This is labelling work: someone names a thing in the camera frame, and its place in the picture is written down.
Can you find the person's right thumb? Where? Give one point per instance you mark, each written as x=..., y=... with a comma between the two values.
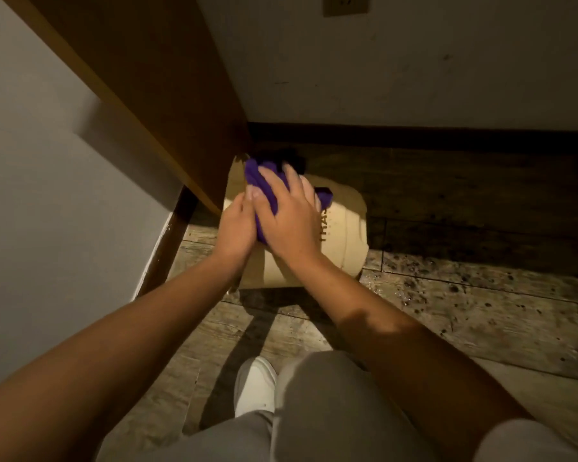
x=256, y=204

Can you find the person's left hand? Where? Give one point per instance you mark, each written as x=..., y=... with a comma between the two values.
x=235, y=230

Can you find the person's right forearm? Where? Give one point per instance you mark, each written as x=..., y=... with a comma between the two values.
x=395, y=341

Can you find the brown wooden cabinet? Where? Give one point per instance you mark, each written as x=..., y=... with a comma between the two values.
x=149, y=72

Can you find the dark brown baseboard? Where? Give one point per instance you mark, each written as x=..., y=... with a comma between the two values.
x=414, y=138

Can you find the beige trash can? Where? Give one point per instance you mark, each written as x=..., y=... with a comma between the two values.
x=347, y=245

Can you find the beige wall outlet plate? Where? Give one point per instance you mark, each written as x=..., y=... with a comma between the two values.
x=345, y=3

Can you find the white shoe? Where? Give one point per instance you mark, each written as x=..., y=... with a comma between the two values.
x=255, y=384

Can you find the grey trousers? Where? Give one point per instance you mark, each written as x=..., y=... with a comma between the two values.
x=327, y=413

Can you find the person's left forearm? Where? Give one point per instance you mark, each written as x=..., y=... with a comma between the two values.
x=125, y=341

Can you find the purple cloth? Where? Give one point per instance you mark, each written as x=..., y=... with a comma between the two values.
x=256, y=177

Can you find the person's left fingers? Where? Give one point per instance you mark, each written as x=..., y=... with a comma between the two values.
x=243, y=204

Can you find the person's right hand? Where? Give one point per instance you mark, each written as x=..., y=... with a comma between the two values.
x=291, y=223

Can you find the person's right middle finger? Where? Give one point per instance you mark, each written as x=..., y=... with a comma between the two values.
x=295, y=183

